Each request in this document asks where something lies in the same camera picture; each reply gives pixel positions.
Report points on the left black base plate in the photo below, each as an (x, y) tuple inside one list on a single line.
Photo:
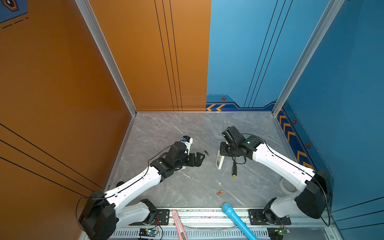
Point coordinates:
[(159, 216)]

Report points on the blue plastic flashlight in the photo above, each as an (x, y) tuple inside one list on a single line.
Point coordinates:
[(230, 212)]

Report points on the aluminium corner post right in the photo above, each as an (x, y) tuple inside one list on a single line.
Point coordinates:
[(318, 34)]

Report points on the left green circuit board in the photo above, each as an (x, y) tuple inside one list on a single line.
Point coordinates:
[(148, 234)]

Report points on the black yellow battery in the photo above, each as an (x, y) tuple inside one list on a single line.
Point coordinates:
[(234, 169)]

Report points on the roll of beige tape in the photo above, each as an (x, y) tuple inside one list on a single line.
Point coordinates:
[(287, 187)]

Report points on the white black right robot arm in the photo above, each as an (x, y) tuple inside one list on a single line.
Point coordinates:
[(314, 189)]

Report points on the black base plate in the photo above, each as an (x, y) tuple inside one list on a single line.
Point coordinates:
[(159, 216), (255, 216)]

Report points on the aluminium front rail frame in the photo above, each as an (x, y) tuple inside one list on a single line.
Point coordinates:
[(211, 223)]

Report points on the white remote with back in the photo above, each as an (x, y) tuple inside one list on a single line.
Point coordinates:
[(220, 160)]

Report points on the aluminium corner post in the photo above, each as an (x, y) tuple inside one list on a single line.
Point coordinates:
[(101, 42), (318, 34)]

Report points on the aluminium corner post left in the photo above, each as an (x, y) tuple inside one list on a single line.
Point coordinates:
[(101, 42)]

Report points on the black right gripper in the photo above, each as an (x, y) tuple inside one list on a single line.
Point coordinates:
[(222, 145)]

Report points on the right green circuit board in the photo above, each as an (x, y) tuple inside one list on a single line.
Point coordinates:
[(278, 233)]

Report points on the pink utility knife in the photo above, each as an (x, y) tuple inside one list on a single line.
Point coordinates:
[(179, 226)]

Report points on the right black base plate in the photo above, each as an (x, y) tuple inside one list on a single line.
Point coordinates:
[(255, 216)]

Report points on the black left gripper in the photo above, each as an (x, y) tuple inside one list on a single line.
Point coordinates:
[(198, 161)]

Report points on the green circuit board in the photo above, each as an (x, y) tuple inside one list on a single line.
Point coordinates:
[(278, 233), (148, 234)]

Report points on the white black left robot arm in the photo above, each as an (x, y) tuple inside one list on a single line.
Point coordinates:
[(102, 213)]

